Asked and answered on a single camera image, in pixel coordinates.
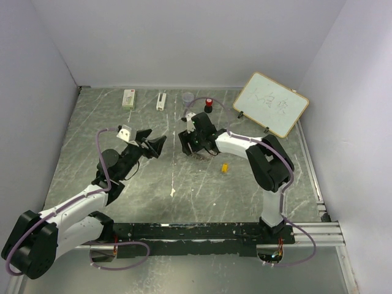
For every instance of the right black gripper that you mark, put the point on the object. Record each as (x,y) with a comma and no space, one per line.
(185,138)

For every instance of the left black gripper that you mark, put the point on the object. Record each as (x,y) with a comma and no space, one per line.
(155,144)

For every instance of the yellow tagged key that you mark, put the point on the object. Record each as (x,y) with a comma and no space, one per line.
(224,168)

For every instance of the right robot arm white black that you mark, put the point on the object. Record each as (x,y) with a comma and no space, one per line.
(270,164)

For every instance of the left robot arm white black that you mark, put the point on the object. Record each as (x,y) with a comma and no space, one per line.
(37,240)

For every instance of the red black stamp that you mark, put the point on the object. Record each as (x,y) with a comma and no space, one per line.
(208,105)

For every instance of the white stapler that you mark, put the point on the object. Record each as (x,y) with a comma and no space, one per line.
(161,99)

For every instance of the clear cup of paperclips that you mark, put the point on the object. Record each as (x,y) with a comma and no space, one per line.
(187,98)

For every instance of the green white staples box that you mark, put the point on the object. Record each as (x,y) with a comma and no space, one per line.
(128,99)

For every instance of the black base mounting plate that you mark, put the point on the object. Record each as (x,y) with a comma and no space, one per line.
(239,238)

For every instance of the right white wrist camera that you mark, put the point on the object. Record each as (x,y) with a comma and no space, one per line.
(189,122)

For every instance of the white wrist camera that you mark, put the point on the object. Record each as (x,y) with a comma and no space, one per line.
(127,134)
(189,122)

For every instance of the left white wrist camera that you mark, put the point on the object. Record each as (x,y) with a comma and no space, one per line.
(127,134)

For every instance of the small whiteboard yellow frame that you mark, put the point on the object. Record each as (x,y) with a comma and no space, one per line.
(270,104)

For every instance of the aluminium rail frame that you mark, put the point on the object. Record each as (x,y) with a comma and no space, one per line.
(314,235)

